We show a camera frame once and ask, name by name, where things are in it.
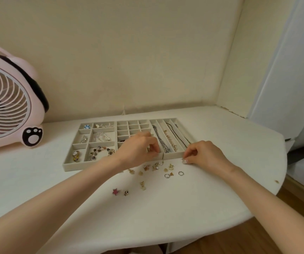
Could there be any person's right hand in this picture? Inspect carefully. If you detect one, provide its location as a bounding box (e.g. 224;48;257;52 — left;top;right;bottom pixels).
182;140;240;181

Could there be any silver chain necklace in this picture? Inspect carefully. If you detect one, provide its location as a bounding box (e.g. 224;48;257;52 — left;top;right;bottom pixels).
152;125;172;154

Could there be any grey necklace tray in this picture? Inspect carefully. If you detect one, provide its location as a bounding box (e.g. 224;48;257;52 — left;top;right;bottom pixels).
149;117;195;161

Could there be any pink animal-shaped desk fan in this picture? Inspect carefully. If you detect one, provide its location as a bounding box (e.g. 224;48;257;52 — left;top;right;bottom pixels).
0;38;50;159

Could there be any person's left hand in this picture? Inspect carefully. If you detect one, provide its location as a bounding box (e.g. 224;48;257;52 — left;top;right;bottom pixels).
113;132;162;171

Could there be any white table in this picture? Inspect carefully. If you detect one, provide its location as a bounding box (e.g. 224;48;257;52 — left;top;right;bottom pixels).
0;105;288;254

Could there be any brown stone bead bracelet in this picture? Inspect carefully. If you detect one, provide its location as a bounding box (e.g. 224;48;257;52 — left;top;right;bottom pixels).
89;146;116;161

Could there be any small pearl bead necklace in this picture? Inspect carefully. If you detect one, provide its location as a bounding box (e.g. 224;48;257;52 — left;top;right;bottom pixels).
164;129;179;152

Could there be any pile of mixed jewelry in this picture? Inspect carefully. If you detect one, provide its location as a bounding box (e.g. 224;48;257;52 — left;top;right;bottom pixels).
112;161;186;197

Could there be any white door panel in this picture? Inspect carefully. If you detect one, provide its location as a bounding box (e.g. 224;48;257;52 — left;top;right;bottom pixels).
247;0;304;138

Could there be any person's left forearm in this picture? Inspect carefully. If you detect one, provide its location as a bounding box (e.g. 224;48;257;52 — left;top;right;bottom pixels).
0;157;126;254

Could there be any person's right forearm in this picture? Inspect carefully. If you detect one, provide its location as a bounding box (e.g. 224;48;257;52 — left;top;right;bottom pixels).
226;166;304;254

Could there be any grey bracelet tray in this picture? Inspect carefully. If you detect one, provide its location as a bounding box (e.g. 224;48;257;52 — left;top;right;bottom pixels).
63;121;119;173

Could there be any grey earring grid tray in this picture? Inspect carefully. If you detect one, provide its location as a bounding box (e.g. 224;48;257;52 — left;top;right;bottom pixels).
116;119;165;162

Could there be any brown cord necklace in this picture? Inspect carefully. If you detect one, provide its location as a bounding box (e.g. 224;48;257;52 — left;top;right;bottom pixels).
166;123;191;150

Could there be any white pearl bead bracelet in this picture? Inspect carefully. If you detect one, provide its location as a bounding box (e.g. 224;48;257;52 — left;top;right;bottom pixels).
93;132;112;142

